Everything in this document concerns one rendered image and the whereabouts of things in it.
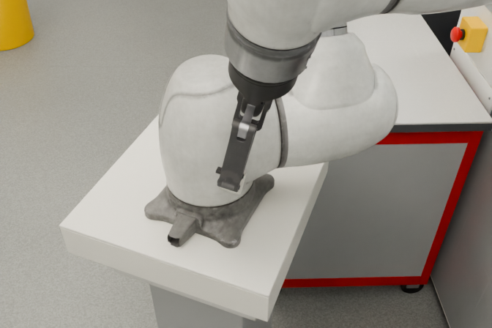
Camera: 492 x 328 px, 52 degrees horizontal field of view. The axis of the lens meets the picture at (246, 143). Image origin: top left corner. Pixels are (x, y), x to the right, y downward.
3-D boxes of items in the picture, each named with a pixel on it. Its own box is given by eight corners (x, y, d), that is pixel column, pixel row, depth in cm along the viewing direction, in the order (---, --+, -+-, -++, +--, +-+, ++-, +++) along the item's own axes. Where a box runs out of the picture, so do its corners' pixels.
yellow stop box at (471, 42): (461, 53, 133) (469, 28, 128) (452, 40, 138) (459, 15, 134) (481, 53, 133) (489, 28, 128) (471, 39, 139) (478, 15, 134)
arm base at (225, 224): (128, 231, 86) (123, 209, 83) (192, 154, 102) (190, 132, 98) (224, 269, 80) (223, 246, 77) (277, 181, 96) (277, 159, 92)
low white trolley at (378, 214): (252, 307, 169) (255, 125, 122) (247, 180, 218) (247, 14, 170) (425, 303, 171) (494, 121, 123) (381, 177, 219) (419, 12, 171)
